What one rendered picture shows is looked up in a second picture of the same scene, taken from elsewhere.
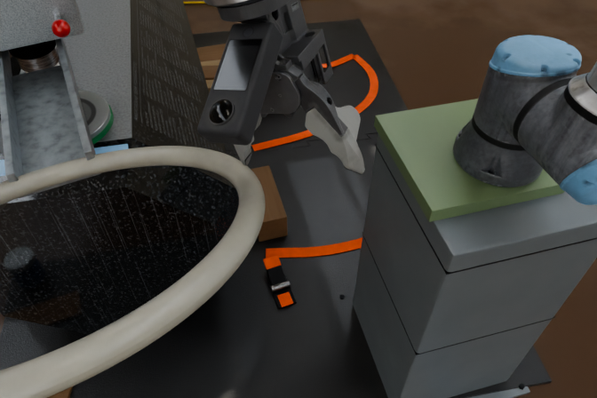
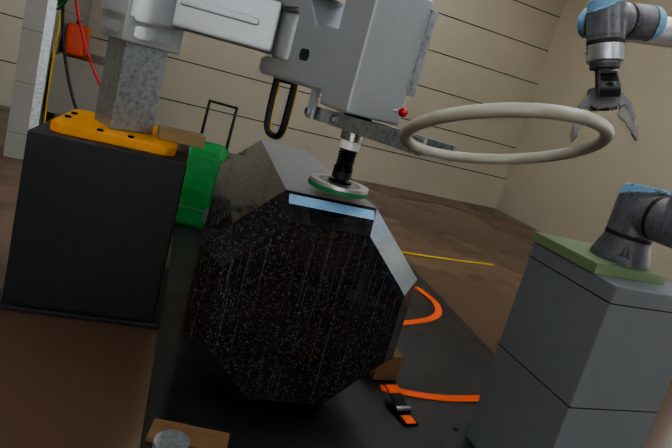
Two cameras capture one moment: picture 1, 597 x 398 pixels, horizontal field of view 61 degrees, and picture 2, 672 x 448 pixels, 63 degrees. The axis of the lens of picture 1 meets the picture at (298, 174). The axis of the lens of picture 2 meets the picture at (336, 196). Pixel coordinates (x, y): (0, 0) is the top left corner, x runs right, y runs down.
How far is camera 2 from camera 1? 1.30 m
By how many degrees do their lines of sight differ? 35
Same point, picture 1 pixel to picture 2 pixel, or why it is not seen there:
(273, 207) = not seen: hidden behind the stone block
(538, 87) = (654, 198)
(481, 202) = (622, 270)
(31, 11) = (386, 101)
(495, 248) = (638, 291)
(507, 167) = (633, 253)
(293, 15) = not seen: hidden behind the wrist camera
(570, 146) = not seen: outside the picture
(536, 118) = (657, 209)
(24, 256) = (267, 277)
